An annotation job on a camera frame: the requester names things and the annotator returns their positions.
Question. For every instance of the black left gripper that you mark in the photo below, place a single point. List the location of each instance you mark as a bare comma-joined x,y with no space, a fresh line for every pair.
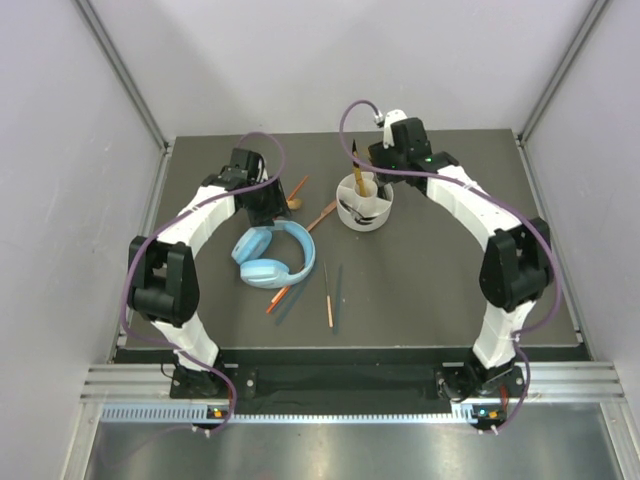
276,206

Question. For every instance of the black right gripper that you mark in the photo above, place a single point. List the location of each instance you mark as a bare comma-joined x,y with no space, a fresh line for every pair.
380,155

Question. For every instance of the gold fork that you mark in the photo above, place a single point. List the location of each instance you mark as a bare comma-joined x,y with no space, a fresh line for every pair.
359,182

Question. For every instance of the white divided round container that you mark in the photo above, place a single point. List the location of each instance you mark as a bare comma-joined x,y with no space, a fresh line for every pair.
377,202

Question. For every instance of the light blue headphones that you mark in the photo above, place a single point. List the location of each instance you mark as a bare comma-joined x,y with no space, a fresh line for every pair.
267,273

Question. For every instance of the gold spoon green handle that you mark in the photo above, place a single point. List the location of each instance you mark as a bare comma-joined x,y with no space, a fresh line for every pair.
294,204

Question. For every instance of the silver ornate spoon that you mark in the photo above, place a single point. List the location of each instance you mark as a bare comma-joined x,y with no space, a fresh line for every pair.
356,216

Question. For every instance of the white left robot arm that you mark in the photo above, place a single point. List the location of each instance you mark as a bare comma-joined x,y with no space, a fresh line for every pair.
164,288

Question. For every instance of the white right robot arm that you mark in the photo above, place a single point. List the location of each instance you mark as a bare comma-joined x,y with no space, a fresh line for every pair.
515,269

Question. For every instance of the orange chopstick under headphones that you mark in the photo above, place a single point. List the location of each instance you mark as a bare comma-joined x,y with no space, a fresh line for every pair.
293,193

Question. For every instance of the copper utensil beside container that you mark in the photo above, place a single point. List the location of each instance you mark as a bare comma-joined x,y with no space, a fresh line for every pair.
324,213

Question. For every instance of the dark teal chopstick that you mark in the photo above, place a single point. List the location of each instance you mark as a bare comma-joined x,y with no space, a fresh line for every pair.
293,298
338,299

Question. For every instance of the silver copper chopstick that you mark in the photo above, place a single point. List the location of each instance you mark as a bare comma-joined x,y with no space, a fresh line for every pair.
328,297

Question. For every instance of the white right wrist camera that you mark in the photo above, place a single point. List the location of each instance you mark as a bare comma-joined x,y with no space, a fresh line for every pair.
385,122

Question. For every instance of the aluminium frame rail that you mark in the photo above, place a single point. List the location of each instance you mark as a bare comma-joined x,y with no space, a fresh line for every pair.
99,32

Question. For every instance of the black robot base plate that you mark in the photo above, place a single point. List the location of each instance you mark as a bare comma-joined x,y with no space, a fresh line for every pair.
332,379

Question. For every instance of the grey slotted cable duct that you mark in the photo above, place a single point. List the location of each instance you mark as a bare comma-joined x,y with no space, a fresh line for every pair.
207,414

